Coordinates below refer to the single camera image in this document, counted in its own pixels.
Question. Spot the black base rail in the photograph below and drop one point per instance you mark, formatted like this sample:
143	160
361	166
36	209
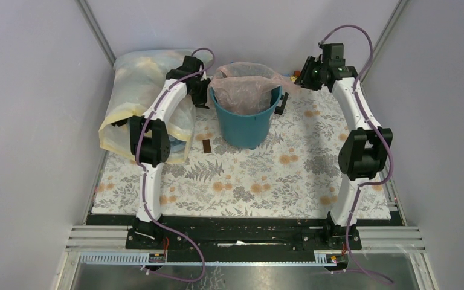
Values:
203	235

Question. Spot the grey slotted cable duct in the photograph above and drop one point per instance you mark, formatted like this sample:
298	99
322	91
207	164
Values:
183	258

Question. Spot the floral patterned table mat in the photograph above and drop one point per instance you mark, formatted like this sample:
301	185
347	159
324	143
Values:
294	173

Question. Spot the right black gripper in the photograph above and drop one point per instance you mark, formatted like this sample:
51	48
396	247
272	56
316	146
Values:
304	79

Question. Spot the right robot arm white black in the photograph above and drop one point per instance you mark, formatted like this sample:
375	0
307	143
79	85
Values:
364	152

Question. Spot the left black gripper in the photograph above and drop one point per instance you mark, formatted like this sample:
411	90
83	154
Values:
202	101

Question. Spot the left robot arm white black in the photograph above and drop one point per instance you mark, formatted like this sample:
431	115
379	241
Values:
150	144

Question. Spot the pink plastic trash bag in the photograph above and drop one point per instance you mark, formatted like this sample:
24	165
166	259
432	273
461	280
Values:
244	88

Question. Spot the dark brown wooden block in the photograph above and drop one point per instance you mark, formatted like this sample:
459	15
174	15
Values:
206	146

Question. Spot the large translucent bag of bags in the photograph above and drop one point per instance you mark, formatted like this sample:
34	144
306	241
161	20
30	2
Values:
139	79

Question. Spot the teal plastic trash bin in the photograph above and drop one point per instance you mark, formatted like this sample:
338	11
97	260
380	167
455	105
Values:
246	131

